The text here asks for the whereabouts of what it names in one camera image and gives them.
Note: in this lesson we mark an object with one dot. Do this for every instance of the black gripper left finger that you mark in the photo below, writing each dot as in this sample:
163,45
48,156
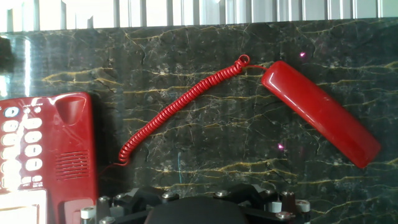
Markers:
133,202

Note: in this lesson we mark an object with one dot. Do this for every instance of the red telephone base with keypad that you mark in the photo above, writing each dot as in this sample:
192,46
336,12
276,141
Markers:
68,143

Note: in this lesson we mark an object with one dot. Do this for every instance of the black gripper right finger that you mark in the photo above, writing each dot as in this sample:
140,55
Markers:
267,202

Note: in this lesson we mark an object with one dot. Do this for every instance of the black marble pattern mat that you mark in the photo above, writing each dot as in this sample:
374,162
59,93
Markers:
217,140

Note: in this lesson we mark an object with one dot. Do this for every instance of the red telephone handset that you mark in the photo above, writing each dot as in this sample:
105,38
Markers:
320,112

